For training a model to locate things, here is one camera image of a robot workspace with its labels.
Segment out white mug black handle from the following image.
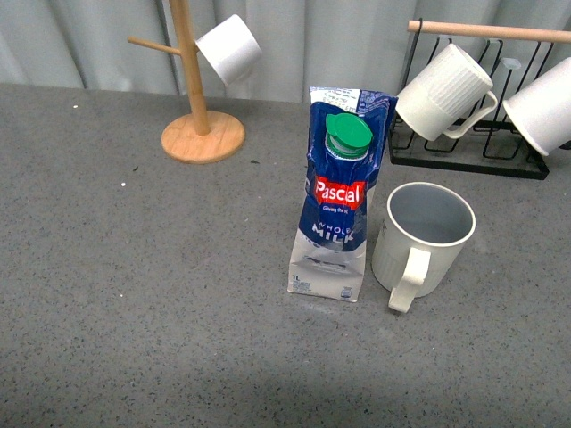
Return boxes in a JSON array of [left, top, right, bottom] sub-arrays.
[[502, 57, 570, 156]]

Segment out blue Pascal milk carton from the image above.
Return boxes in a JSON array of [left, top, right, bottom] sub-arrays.
[[288, 86, 397, 302]]

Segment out cream ribbed mug grey inside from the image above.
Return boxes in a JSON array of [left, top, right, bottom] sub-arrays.
[[371, 182, 476, 313]]

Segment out wooden mug tree stand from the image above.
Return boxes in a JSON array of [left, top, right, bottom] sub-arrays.
[[128, 1, 245, 164]]

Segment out cream ribbed hanging mug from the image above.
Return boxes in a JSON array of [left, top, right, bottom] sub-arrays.
[[396, 44, 498, 141]]

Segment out grey curtain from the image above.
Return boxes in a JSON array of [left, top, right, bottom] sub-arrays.
[[1, 1, 570, 102]]

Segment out black wire mug rack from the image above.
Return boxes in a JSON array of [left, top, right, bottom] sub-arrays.
[[387, 19, 570, 179]]

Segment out white mug on tree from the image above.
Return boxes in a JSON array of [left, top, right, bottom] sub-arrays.
[[195, 14, 262, 86]]

